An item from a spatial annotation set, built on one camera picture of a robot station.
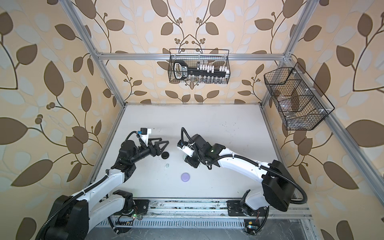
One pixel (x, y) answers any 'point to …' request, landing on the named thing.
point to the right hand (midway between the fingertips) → (188, 157)
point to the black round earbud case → (165, 155)
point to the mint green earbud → (167, 165)
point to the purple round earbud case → (185, 177)
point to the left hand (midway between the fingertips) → (165, 140)
